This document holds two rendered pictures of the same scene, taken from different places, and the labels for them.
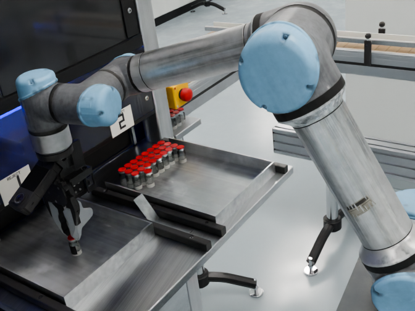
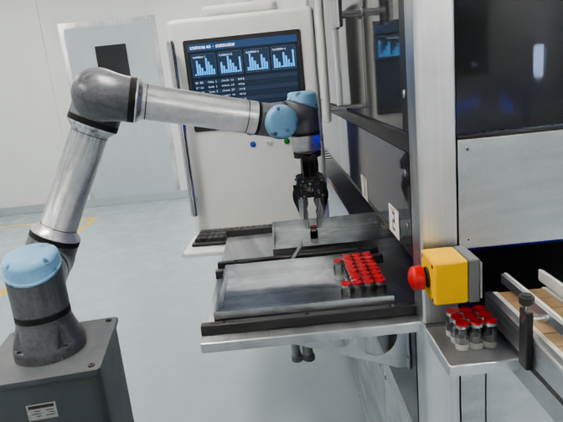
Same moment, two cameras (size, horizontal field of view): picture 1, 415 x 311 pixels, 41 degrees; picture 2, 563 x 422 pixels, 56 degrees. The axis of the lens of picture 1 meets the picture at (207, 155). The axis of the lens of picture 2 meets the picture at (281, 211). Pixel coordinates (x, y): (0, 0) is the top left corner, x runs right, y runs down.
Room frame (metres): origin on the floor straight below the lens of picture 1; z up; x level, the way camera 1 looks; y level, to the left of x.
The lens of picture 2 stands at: (2.01, -0.62, 1.33)
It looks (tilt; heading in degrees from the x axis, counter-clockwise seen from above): 14 degrees down; 141
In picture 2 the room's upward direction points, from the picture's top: 6 degrees counter-clockwise
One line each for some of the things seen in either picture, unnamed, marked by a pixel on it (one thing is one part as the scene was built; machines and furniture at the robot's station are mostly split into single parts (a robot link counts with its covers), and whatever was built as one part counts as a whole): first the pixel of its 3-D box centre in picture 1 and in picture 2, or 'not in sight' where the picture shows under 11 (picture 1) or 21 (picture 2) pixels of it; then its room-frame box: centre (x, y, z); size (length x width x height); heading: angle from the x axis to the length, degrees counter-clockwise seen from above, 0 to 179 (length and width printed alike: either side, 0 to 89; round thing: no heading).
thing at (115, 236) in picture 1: (57, 240); (334, 234); (1.02, 0.35, 0.90); 0.34 x 0.26 x 0.04; 51
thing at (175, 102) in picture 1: (173, 92); (448, 275); (1.55, 0.08, 1.00); 0.08 x 0.07 x 0.07; 51
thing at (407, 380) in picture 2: not in sight; (345, 234); (0.67, 0.75, 0.73); 1.98 x 0.01 x 0.25; 141
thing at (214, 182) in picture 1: (190, 177); (301, 285); (1.21, 0.05, 0.90); 0.34 x 0.26 x 0.04; 51
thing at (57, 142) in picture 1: (50, 137); (307, 143); (1.00, 0.30, 1.16); 0.08 x 0.08 x 0.05
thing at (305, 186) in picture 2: (63, 171); (309, 174); (1.00, 0.29, 1.08); 0.09 x 0.08 x 0.12; 141
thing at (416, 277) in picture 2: (184, 94); (420, 277); (1.52, 0.04, 0.99); 0.04 x 0.04 x 0.04; 51
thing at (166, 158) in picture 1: (156, 166); (352, 277); (1.28, 0.14, 0.90); 0.18 x 0.02 x 0.05; 141
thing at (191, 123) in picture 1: (171, 125); (477, 346); (1.59, 0.10, 0.87); 0.14 x 0.13 x 0.02; 51
